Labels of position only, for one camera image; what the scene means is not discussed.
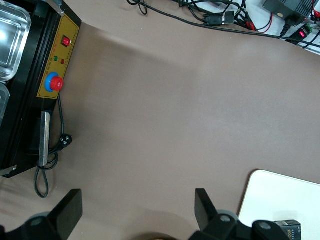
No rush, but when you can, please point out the black tray sealing machine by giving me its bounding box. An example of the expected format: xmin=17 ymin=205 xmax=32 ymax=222
xmin=0 ymin=0 xmax=83 ymax=179

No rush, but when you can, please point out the yellow control panel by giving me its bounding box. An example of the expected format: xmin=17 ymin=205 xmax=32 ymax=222
xmin=36 ymin=14 xmax=81 ymax=100

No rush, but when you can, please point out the red emergency stop button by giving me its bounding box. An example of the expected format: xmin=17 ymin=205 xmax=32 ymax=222
xmin=44 ymin=71 xmax=65 ymax=93

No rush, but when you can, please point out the silver metal bar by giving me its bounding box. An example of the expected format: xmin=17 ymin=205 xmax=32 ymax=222
xmin=38 ymin=111 xmax=52 ymax=167

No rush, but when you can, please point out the black cable connector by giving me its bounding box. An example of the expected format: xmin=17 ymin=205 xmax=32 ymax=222
xmin=203 ymin=10 xmax=236 ymax=27

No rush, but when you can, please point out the cream plastic serving tray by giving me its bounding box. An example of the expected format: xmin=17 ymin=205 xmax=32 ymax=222
xmin=238 ymin=169 xmax=320 ymax=240

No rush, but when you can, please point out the shiny metal food tray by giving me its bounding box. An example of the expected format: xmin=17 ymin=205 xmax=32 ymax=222
xmin=0 ymin=82 xmax=11 ymax=131
xmin=0 ymin=0 xmax=32 ymax=82

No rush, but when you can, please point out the black module with red light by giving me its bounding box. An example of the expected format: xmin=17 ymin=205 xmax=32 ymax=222
xmin=285 ymin=24 xmax=315 ymax=46

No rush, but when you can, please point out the red wire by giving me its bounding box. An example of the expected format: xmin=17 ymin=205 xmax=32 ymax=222
xmin=245 ymin=11 xmax=274 ymax=34

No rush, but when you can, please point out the small black box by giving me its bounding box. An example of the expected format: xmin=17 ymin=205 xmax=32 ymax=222
xmin=273 ymin=219 xmax=302 ymax=240

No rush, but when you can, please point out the black power plug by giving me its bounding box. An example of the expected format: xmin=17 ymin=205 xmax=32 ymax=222
xmin=279 ymin=14 xmax=305 ymax=38

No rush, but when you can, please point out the black power cable with plug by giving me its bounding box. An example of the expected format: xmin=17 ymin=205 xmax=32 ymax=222
xmin=34 ymin=94 xmax=74 ymax=199

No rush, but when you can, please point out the black power supply box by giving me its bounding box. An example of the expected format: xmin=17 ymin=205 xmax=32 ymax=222
xmin=262 ymin=0 xmax=316 ymax=20

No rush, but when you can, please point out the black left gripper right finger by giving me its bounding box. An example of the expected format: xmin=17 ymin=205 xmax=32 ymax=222
xmin=189 ymin=188 xmax=253 ymax=240

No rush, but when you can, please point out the long black cable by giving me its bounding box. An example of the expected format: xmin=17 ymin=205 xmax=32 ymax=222
xmin=126 ymin=0 xmax=320 ymax=48

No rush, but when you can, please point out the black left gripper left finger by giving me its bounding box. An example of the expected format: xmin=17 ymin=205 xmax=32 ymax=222
xmin=0 ymin=189 xmax=84 ymax=240

